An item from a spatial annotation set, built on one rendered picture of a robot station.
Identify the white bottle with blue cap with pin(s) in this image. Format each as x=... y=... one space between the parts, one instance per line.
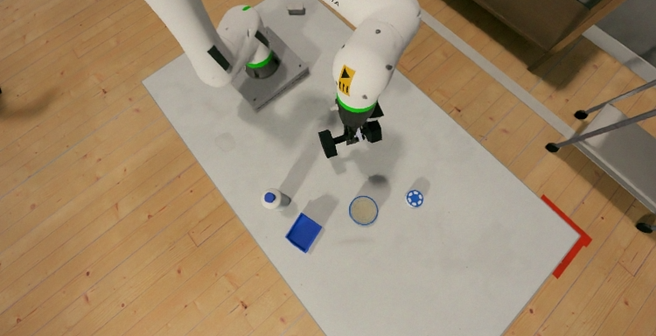
x=274 y=199

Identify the beige round tin with blue bands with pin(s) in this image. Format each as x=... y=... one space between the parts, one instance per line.
x=363 y=210

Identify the blue plastic stacking bin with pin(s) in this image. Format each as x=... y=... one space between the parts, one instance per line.
x=302 y=232

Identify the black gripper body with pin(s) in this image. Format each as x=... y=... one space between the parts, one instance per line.
x=354 y=125

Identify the black dumbbell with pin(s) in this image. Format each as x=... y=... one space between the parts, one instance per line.
x=371 y=130

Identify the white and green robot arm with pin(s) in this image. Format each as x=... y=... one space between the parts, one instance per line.
x=362 y=70

